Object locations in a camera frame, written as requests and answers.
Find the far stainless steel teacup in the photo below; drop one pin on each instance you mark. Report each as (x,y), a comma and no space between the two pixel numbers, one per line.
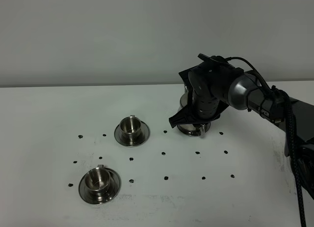
(130,127)

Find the steel teapot saucer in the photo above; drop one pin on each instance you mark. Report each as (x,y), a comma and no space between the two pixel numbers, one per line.
(193,133)

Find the stainless steel teacup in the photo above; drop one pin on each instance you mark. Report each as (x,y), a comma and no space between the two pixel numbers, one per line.
(130,127)
(97,180)

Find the far steel saucer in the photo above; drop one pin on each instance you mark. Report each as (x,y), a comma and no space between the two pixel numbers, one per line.
(145,133)

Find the stainless steel teapot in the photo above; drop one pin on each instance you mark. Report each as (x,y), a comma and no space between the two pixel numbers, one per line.
(183,103)

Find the near stainless steel teacup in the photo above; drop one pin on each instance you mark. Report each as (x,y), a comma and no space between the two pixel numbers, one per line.
(97,180)

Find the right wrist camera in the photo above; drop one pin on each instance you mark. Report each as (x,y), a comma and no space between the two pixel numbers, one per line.
(216,60)

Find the near steel saucer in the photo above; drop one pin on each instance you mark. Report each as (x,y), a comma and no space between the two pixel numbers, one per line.
(99,198)

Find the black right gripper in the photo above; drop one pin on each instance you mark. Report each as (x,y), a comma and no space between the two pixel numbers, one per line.
(208,86)

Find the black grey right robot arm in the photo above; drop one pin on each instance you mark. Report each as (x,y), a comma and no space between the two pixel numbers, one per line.
(296,118)

